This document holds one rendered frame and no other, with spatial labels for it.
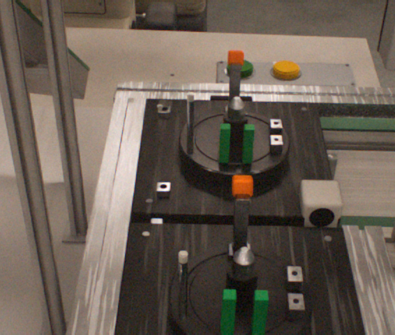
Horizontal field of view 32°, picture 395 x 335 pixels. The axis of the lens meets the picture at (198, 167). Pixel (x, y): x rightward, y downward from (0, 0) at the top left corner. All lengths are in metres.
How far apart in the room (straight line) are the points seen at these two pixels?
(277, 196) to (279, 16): 2.66
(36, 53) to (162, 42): 0.60
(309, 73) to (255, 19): 2.32
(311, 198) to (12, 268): 0.38
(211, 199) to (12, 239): 0.28
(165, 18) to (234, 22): 1.68
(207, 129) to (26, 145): 0.32
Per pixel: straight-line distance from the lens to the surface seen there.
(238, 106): 0.84
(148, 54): 1.32
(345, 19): 3.48
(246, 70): 1.05
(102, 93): 1.21
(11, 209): 0.99
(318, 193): 0.80
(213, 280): 0.69
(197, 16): 1.85
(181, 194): 0.82
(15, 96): 0.60
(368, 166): 0.98
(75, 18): 1.59
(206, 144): 0.86
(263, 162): 0.84
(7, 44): 0.58
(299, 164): 0.88
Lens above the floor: 1.50
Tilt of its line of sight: 38 degrees down
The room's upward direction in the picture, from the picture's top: 1 degrees clockwise
